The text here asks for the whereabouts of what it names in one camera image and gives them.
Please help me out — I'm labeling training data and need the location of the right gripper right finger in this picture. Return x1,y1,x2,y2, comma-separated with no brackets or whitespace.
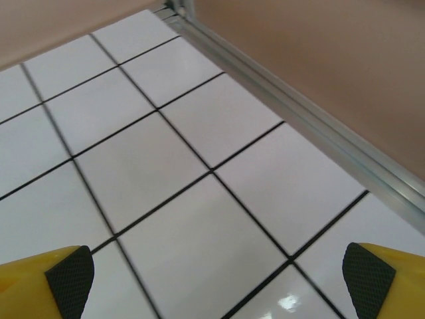
341,242,425,319

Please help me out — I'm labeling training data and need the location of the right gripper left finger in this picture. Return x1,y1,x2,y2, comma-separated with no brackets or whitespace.
0,245,96,319

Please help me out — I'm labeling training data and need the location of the aluminium side rail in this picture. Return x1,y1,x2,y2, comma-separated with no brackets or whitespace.
152,6,425,219

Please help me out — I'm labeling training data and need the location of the aluminium corner post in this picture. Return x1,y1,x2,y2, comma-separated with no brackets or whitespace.
162,0,197,21

